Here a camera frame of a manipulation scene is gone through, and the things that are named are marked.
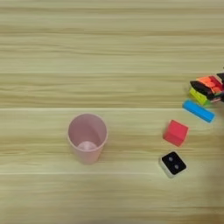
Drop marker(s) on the blue rectangular block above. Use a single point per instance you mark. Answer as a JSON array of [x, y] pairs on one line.
[[198, 110]]

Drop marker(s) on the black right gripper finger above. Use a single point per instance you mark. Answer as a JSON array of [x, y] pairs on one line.
[[204, 89], [221, 77]]

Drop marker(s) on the red cube block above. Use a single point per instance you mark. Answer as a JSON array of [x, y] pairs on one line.
[[176, 132]]

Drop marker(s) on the multicolour puzzle cube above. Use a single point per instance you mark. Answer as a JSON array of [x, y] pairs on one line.
[[208, 84]]

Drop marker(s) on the white box with black top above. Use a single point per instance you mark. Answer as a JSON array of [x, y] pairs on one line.
[[173, 164]]

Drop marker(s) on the pink plastic cup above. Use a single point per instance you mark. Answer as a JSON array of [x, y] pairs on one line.
[[87, 140]]

